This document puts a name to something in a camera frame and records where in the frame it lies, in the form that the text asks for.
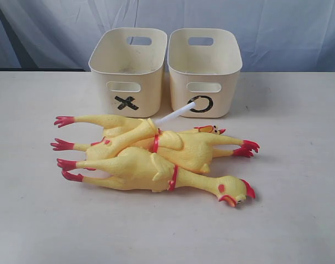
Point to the rubber chicken with head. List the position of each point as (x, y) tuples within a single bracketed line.
[(60, 145), (138, 169)]

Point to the rubber chicken back with head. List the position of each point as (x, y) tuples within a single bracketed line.
[(60, 145)]

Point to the cream bin marked X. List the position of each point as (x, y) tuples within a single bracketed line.
[(128, 67)]

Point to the cream bin marked O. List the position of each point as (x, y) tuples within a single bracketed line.
[(204, 66)]

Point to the headless chicken with white tube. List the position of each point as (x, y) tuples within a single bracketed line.
[(124, 131)]

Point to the blue backdrop cloth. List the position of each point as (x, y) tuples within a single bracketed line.
[(278, 36)]

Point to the headless rubber chicken feet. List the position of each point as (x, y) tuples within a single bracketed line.
[(194, 149)]

